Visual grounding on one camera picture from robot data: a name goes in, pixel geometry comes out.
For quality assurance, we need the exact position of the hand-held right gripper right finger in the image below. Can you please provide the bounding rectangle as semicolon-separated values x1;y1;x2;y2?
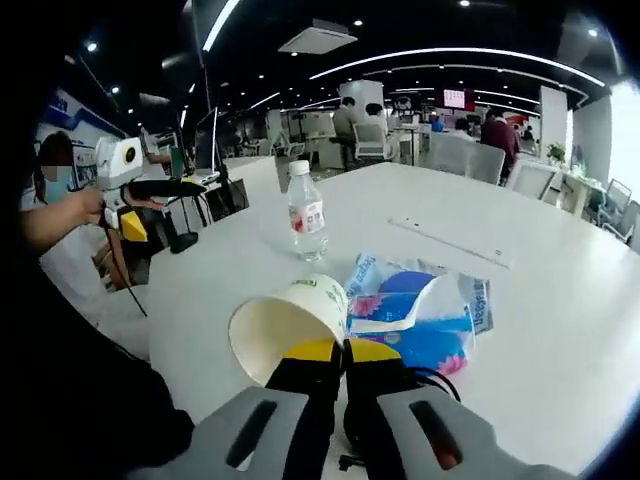
343;337;577;480

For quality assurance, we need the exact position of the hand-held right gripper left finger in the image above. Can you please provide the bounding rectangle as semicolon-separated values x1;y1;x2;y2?
133;338;347;480

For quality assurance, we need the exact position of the blue tissue pack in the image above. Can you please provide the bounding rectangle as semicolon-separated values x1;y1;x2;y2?
346;270;477;377

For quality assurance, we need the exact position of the white paper cup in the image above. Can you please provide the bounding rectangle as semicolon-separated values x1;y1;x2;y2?
227;273;349;388

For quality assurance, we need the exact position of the clear plastic water bottle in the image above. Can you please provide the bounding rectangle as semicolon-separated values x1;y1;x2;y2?
286;159;330;263

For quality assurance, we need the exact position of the clear blue printed plastic bag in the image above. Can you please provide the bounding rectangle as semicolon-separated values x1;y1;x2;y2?
344;251;497;337

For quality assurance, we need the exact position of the white power strip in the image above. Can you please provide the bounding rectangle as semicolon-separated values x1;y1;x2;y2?
388;215;517;271

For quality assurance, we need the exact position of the person's left hand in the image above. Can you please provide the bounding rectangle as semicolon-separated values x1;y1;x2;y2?
79;186;108;227

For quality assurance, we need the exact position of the black stand base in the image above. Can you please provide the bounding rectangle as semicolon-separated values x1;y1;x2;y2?
169;231;200;255

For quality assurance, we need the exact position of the open laptop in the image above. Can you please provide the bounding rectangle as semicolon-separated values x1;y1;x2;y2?
191;106;222;184

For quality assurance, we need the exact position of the person's dark clothing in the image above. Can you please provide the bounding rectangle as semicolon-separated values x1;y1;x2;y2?
0;299;195;480

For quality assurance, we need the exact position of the ceiling air vent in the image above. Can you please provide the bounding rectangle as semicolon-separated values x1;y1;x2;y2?
277;19;359;56

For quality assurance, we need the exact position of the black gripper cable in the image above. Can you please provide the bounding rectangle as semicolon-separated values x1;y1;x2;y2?
105;225;149;319

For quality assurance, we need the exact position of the red wall screen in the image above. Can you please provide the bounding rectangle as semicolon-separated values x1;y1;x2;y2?
441;88;477;113

